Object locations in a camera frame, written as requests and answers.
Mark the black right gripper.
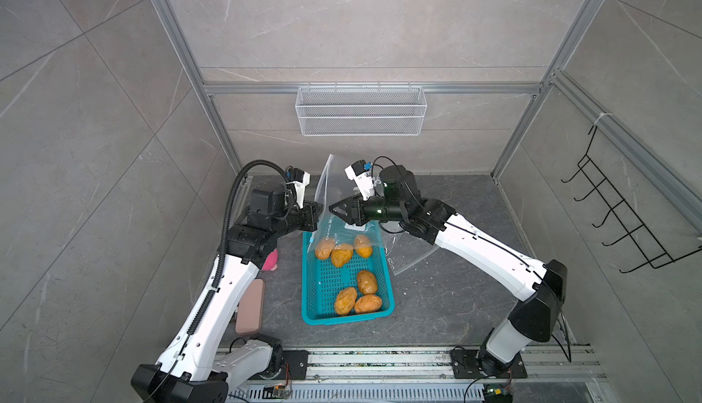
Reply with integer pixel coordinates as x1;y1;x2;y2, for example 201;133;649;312
331;192;408;229

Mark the clear plastic bag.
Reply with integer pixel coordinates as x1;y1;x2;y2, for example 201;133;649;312
383;233;439;276
303;154;389;260

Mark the wrinkled tan potato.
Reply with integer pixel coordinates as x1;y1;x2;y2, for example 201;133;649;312
314;238;336;260

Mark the yellow potato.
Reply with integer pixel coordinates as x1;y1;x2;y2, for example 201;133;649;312
354;235;374;259
334;287;358;316
330;243;355;268

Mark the smooth brown potato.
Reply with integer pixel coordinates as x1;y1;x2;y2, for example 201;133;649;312
356;271;378;295

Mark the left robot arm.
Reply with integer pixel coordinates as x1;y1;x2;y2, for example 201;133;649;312
131;201;322;402

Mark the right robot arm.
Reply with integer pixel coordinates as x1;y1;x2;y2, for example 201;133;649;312
329;160;568;377

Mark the teal plastic basket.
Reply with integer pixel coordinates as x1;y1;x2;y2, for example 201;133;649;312
302;225;395;325

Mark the wrinkled orange potato bottom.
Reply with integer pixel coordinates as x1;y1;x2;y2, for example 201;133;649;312
354;294;383;315

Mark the pink rectangular case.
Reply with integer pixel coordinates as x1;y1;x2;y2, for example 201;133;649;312
235;279;265;336

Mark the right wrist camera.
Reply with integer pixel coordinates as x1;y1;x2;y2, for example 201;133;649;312
345;160;375;201

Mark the white mesh wall basket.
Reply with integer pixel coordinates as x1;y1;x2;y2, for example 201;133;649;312
295;86;428;137

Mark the black corrugated cable hose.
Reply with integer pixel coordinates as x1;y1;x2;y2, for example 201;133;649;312
185;160;292;338

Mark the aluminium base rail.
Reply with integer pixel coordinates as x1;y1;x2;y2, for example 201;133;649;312
218;346;610;403

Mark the black wire hook rack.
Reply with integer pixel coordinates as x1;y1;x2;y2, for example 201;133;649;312
561;125;701;274

